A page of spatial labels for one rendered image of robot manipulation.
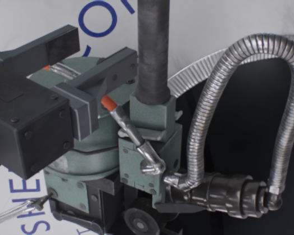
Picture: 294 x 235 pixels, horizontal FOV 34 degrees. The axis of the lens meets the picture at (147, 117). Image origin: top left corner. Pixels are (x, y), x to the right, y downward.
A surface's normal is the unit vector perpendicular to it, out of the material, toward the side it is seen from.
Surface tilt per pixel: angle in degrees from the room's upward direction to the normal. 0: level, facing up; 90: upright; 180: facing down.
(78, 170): 81
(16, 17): 90
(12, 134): 49
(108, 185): 58
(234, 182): 92
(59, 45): 129
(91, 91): 115
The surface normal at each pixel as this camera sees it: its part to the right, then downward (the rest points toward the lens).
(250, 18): 0.09, 0.54
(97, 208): -0.48, 0.52
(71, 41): 0.78, 0.37
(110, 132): 0.57, 0.49
